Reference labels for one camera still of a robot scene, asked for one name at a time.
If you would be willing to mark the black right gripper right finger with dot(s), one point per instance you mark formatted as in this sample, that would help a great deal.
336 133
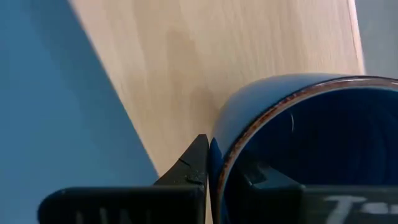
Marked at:
311 205

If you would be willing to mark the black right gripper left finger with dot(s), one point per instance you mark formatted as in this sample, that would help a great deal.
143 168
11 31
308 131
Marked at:
124 205

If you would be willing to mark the blue ceramic mug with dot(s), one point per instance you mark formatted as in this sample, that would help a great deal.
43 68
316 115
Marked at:
326 130

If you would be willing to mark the blue-grey table mat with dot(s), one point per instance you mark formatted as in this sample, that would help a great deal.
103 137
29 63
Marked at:
46 109

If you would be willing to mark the wooden shelf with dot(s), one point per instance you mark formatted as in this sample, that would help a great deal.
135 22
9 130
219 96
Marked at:
217 62

